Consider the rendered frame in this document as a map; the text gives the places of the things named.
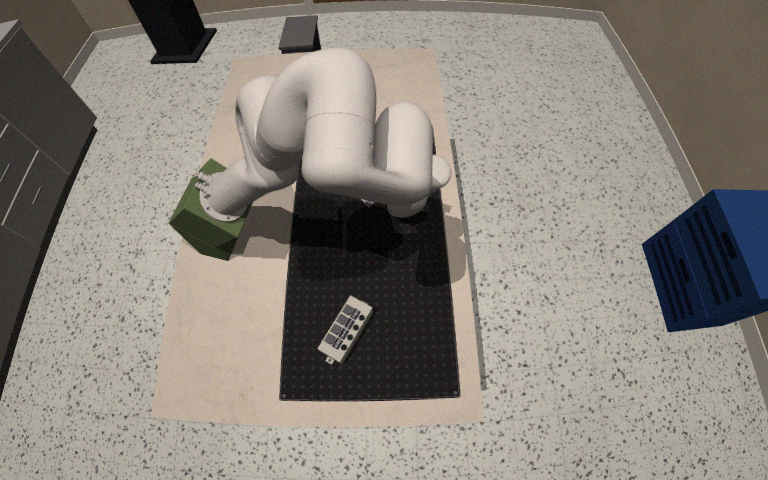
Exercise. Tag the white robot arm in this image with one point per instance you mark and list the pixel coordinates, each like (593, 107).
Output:
(342, 138)

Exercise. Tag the white operator panel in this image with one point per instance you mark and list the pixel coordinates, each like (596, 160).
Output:
(344, 338)

